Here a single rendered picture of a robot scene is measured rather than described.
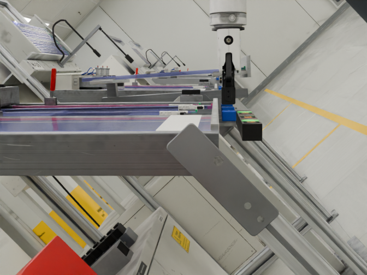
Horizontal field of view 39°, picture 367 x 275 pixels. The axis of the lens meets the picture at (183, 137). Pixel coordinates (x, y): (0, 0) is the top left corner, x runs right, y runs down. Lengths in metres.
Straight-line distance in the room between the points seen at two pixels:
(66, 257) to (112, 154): 0.32
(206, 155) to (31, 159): 0.25
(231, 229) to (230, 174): 1.59
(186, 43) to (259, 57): 1.26
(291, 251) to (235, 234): 1.55
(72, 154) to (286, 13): 8.27
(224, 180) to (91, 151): 0.19
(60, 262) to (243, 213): 0.33
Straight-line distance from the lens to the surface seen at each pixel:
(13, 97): 1.43
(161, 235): 1.28
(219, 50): 1.15
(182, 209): 2.24
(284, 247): 0.71
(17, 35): 2.43
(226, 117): 1.08
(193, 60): 8.80
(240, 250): 2.30
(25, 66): 2.26
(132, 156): 0.72
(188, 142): 0.67
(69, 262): 0.43
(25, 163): 0.77
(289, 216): 1.75
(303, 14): 8.96
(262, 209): 0.69
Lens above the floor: 0.78
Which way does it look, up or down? 3 degrees down
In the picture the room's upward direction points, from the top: 44 degrees counter-clockwise
